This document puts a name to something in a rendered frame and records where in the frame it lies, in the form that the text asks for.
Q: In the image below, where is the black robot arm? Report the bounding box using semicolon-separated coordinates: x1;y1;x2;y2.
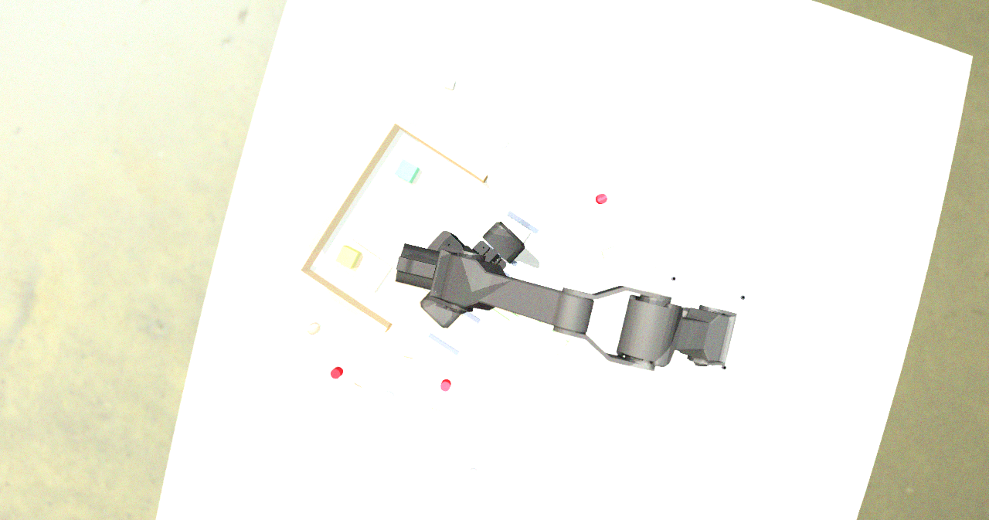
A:
396;231;737;371

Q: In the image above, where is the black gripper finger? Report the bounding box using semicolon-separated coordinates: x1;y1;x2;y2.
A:
472;241;506;270

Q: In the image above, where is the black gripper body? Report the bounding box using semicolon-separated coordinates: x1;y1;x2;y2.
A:
420;222;525;329

